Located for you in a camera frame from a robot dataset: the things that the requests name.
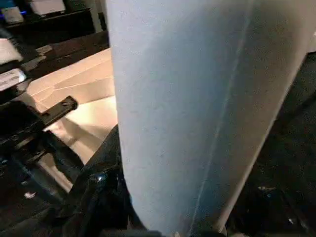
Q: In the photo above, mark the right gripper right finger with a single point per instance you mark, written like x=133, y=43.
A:
x=261, y=212

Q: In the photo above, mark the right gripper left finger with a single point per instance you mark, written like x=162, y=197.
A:
x=106, y=197

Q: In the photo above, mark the white plastic table top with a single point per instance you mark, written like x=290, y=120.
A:
x=81, y=74

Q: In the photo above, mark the black plastic mat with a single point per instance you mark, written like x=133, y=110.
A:
x=291, y=148

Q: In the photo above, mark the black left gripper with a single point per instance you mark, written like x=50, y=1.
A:
x=19, y=138

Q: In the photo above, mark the white plastic table leg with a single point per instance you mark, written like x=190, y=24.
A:
x=185, y=98

